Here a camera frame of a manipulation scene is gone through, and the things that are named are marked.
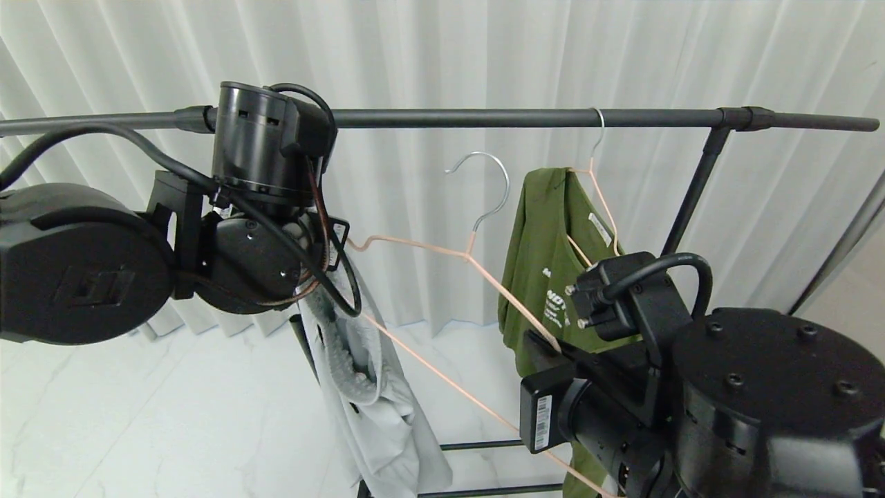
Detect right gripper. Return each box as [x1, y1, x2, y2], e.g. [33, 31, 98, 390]
[520, 329, 675, 488]

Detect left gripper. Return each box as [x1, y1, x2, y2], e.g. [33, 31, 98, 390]
[319, 216, 351, 272]

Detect green long-sleeved shirt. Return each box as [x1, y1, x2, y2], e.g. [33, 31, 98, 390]
[498, 167, 644, 498]

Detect pink clothes hanger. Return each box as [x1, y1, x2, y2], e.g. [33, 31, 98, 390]
[567, 107, 623, 267]
[346, 152, 620, 498]

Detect pale grey shorts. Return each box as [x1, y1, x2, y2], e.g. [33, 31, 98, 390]
[296, 246, 454, 498]

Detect black clothes rack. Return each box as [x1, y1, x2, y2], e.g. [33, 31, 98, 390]
[0, 105, 880, 498]

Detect white curtain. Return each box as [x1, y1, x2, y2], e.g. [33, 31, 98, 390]
[0, 0, 885, 340]

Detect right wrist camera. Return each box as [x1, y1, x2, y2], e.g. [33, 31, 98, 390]
[566, 252, 692, 343]

